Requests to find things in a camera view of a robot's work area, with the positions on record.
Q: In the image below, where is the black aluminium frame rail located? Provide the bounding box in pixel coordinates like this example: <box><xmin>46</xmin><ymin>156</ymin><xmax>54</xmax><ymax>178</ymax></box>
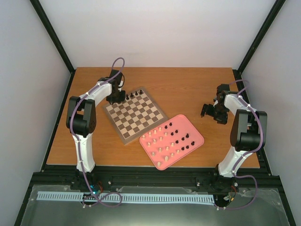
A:
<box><xmin>30</xmin><ymin>165</ymin><xmax>283</xmax><ymax>193</ymax></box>

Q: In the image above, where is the left black corner post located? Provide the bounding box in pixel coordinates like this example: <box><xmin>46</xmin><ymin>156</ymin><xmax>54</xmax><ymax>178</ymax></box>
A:
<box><xmin>29</xmin><ymin>0</ymin><xmax>76</xmax><ymax>74</ymax></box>

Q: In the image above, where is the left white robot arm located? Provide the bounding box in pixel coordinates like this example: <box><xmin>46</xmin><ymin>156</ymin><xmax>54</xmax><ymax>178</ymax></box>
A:
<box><xmin>66</xmin><ymin>69</ymin><xmax>126</xmax><ymax>190</ymax></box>

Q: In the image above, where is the right black corner post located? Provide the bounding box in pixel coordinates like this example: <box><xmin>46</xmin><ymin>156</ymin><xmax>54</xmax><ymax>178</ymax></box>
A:
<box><xmin>237</xmin><ymin>0</ymin><xmax>286</xmax><ymax>75</ymax></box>

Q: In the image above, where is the black corner post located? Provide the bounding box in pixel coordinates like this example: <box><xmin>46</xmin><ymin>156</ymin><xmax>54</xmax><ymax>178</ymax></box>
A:
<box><xmin>237</xmin><ymin>0</ymin><xmax>286</xmax><ymax>75</ymax></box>
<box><xmin>29</xmin><ymin>0</ymin><xmax>76</xmax><ymax>74</ymax></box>

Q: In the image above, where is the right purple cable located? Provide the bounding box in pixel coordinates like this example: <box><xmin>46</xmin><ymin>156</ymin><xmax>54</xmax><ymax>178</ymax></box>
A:
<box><xmin>215</xmin><ymin>79</ymin><xmax>263</xmax><ymax>211</ymax></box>

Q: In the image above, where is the light blue cable duct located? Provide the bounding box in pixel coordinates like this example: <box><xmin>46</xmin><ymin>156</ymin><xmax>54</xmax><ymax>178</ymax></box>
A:
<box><xmin>36</xmin><ymin>191</ymin><xmax>214</xmax><ymax>205</ymax></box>

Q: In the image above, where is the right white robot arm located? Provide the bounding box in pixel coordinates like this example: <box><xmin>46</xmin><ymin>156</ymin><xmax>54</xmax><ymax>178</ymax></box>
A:
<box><xmin>200</xmin><ymin>84</ymin><xmax>268</xmax><ymax>178</ymax></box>

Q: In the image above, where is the wooden chess board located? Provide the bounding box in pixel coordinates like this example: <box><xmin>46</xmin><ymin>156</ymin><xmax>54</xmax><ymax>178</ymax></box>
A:
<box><xmin>103</xmin><ymin>87</ymin><xmax>168</xmax><ymax>145</ymax></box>

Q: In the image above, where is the pink plastic tray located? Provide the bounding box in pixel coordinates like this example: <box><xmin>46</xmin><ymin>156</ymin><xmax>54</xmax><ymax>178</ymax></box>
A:
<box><xmin>139</xmin><ymin>114</ymin><xmax>205</xmax><ymax>170</ymax></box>

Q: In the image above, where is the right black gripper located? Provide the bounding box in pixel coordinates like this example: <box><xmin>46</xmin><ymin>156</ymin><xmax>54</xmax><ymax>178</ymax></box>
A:
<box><xmin>201</xmin><ymin>104</ymin><xmax>228</xmax><ymax>125</ymax></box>

